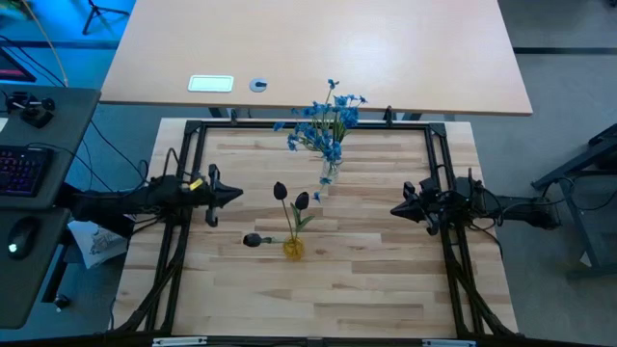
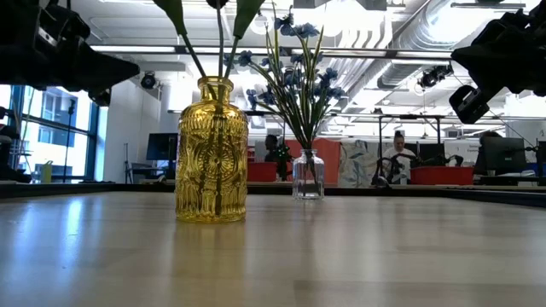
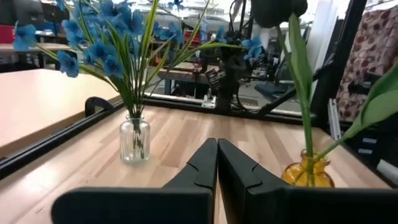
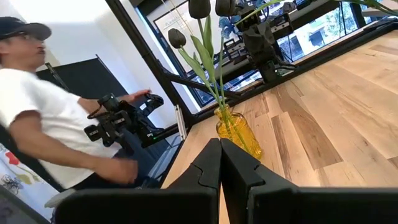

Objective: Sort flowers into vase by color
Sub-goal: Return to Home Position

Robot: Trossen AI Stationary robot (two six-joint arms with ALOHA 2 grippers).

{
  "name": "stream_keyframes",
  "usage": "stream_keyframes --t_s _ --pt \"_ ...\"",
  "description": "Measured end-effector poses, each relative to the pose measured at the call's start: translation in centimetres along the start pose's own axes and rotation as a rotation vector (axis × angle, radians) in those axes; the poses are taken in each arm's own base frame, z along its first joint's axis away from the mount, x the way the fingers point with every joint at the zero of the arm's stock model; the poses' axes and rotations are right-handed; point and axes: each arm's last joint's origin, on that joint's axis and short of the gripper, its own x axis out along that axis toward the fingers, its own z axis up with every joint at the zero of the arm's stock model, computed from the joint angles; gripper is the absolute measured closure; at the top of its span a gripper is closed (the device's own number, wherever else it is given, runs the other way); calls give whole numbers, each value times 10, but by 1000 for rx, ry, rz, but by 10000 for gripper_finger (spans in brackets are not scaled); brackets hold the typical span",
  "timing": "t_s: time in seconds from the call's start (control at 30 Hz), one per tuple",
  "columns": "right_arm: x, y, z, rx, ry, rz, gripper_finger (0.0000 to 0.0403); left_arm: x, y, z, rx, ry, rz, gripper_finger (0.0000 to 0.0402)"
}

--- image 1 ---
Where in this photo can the yellow tape tag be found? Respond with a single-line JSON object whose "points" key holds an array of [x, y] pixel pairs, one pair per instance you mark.
{"points": [[195, 184]]}

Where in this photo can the black desk clamp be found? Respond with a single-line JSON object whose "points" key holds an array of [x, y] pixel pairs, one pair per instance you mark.
{"points": [[34, 110]]}

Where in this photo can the light wood desk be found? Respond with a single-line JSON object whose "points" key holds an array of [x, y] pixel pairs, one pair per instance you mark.
{"points": [[410, 48]]}

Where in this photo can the small round blue-white disc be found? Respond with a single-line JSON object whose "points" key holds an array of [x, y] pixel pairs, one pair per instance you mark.
{"points": [[258, 85]]}

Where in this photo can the black backlit keyboard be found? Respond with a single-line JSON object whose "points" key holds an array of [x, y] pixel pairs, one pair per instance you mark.
{"points": [[21, 171]]}

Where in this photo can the black tripod stand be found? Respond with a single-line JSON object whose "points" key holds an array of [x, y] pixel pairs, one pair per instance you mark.
{"points": [[99, 12]]}

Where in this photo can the blue artificial flower stem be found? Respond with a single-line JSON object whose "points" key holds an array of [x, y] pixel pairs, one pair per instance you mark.
{"points": [[349, 115], [332, 152], [301, 130]]}

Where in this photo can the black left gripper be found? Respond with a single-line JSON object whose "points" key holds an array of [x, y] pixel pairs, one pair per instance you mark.
{"points": [[213, 195]]}

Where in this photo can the yellow glass vase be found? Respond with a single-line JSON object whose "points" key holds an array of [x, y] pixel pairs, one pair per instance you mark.
{"points": [[293, 249]]}

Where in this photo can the black caster wheel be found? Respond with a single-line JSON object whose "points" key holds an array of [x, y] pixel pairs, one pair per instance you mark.
{"points": [[61, 302]]}

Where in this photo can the black computer mouse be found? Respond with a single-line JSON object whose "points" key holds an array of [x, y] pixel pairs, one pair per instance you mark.
{"points": [[21, 238]]}

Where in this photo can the black frame clip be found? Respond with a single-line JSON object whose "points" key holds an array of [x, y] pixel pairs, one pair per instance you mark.
{"points": [[388, 114]]}

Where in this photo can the dark metal stand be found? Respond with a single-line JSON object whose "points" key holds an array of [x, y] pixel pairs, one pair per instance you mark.
{"points": [[578, 193]]}

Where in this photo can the silver metal hinge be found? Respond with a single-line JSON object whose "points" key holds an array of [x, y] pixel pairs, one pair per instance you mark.
{"points": [[448, 343], [179, 341]]}

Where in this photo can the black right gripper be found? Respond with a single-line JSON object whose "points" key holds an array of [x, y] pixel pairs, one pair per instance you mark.
{"points": [[429, 202]]}

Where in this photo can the black aluminium table frame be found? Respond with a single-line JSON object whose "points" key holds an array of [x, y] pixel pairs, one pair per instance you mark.
{"points": [[241, 125]]}

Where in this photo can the dark monitor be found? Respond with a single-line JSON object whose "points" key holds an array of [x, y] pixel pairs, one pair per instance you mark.
{"points": [[12, 67]]}

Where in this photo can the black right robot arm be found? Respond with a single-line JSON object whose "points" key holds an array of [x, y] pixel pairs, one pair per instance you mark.
{"points": [[511, 207]]}

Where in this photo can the white printed paper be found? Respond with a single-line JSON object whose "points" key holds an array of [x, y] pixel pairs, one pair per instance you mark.
{"points": [[96, 241]]}

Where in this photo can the black artificial tulip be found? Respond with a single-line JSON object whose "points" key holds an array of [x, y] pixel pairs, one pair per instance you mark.
{"points": [[280, 190], [302, 200]]}

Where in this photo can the clear glass vase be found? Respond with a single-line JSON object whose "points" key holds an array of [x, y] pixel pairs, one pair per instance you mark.
{"points": [[330, 171]]}

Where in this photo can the dark grey side desk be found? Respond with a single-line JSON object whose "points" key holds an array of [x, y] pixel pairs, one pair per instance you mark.
{"points": [[72, 120]]}

